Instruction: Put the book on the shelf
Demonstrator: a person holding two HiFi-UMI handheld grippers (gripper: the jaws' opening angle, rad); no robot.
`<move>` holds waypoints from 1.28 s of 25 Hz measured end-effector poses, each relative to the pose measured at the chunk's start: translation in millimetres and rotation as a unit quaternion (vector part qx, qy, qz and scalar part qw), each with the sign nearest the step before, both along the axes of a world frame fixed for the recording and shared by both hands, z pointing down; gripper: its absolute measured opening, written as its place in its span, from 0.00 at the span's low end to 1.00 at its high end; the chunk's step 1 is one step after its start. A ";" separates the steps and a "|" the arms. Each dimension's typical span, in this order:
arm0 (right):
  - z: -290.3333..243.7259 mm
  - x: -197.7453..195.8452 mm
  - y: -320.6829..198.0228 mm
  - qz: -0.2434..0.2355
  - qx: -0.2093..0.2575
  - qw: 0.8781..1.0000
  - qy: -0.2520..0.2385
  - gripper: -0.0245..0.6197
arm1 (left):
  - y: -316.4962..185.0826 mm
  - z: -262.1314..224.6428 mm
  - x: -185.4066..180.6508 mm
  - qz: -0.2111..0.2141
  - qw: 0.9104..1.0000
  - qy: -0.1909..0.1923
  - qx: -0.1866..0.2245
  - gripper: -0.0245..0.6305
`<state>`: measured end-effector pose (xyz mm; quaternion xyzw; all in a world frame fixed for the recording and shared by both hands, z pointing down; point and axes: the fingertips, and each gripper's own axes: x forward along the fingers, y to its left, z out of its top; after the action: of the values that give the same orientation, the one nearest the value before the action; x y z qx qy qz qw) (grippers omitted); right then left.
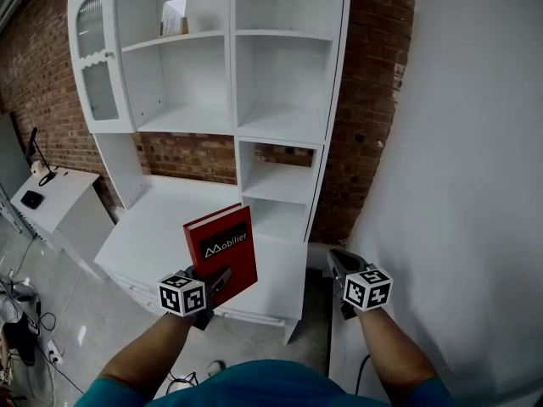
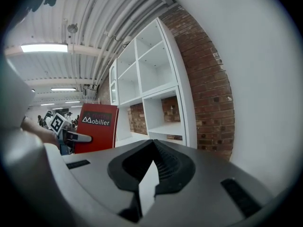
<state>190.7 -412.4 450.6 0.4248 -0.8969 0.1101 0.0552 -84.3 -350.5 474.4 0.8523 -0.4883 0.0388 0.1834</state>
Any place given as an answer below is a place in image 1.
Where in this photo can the person's right forearm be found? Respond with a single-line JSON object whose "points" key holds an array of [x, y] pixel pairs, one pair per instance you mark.
{"points": [[394, 350]]}

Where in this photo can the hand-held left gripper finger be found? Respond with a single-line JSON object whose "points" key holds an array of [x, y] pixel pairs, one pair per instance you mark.
{"points": [[221, 279]]}

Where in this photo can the grey panel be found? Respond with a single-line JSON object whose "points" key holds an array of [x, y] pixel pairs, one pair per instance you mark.
{"points": [[10, 155]]}

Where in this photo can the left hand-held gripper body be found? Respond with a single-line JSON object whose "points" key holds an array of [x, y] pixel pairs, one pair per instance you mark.
{"points": [[182, 297]]}

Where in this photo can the white shelf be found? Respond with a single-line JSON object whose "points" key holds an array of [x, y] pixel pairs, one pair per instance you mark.
{"points": [[191, 79]]}

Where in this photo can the person's left forearm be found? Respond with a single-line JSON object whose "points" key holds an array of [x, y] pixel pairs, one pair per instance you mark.
{"points": [[144, 354]]}

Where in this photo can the white desk with drawers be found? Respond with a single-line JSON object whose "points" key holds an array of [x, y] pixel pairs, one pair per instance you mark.
{"points": [[152, 235]]}

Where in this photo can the red book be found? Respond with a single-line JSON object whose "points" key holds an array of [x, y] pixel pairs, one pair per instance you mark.
{"points": [[225, 244]]}

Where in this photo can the black chair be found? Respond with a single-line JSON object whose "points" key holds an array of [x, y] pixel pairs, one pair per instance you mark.
{"points": [[19, 333]]}

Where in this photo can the small black box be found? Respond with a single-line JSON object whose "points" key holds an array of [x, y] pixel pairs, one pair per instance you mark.
{"points": [[31, 199]]}

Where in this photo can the person's teal shirt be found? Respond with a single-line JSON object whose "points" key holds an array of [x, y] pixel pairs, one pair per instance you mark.
{"points": [[271, 386]]}

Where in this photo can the white side table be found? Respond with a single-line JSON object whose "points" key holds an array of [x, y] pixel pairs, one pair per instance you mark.
{"points": [[63, 206]]}

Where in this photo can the person's shoe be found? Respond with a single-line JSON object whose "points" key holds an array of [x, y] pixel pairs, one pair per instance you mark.
{"points": [[214, 367]]}

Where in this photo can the small beige object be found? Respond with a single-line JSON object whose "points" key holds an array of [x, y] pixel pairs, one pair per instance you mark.
{"points": [[39, 168]]}

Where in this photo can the paper card in wooden holder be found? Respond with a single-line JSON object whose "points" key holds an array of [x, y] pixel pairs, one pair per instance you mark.
{"points": [[173, 17]]}

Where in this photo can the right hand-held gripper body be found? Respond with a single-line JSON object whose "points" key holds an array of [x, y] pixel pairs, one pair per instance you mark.
{"points": [[368, 287]]}

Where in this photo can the white power strip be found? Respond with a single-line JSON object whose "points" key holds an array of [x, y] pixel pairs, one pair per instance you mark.
{"points": [[55, 352]]}

